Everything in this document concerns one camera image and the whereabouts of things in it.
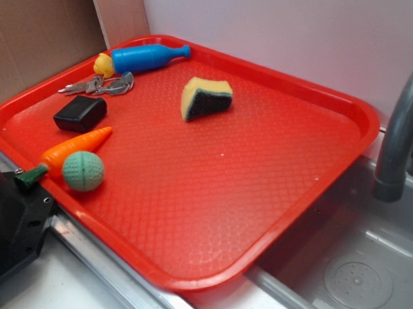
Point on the yellow green sponge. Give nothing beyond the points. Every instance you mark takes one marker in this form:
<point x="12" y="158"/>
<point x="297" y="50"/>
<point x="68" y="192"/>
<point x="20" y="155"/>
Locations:
<point x="205" y="97"/>

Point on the red plastic tray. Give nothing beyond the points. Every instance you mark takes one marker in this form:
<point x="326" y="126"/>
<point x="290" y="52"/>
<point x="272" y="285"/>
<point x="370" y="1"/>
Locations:
<point x="190" y="205"/>

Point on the blue plastic toy bottle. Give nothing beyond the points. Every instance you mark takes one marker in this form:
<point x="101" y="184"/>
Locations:
<point x="146" y="58"/>

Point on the green dimpled ball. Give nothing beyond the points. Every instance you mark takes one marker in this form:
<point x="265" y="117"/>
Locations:
<point x="83" y="171"/>

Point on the silver key bunch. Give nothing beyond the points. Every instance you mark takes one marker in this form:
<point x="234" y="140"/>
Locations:
<point x="99" y="85"/>

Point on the black rectangular box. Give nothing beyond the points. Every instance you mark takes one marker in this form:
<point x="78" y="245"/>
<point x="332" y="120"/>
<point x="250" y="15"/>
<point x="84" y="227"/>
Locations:
<point x="81" y="114"/>

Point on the yellow rubber duck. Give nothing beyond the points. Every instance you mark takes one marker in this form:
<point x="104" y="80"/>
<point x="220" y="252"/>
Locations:
<point x="103" y="65"/>

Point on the orange toy carrot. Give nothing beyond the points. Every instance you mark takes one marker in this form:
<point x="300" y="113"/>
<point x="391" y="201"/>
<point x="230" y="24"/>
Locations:
<point x="53" y="159"/>

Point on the grey toy sink basin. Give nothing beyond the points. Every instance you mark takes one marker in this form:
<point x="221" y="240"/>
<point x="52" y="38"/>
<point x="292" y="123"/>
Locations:
<point x="347" y="251"/>

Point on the grey toy faucet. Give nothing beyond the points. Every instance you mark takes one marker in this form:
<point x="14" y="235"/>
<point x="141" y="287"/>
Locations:
<point x="395" y="159"/>

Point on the brown cardboard panel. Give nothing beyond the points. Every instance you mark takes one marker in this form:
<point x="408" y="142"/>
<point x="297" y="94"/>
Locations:
<point x="40" y="38"/>

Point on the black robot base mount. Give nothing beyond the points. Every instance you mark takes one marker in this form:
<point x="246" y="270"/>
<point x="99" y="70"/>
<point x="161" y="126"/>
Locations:
<point x="24" y="219"/>

